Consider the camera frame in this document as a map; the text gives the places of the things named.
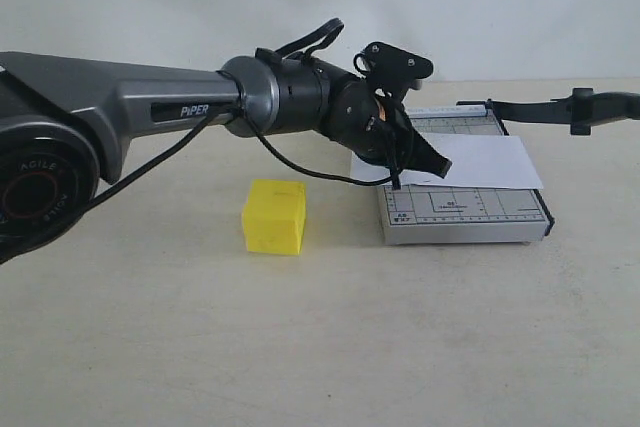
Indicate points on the white paper sheet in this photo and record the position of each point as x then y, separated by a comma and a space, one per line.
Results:
479, 161

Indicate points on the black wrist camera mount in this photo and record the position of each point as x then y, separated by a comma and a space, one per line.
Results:
392, 70

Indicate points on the black cutter blade lever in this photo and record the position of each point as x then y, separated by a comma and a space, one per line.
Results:
582, 110

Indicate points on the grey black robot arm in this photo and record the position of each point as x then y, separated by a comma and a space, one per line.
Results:
67, 123

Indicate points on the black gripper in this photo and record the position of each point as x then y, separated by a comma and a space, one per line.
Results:
393, 135

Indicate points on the grey paper cutter base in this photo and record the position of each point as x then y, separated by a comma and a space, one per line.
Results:
430, 214

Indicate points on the yellow foam cube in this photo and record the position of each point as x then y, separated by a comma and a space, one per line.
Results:
274, 217

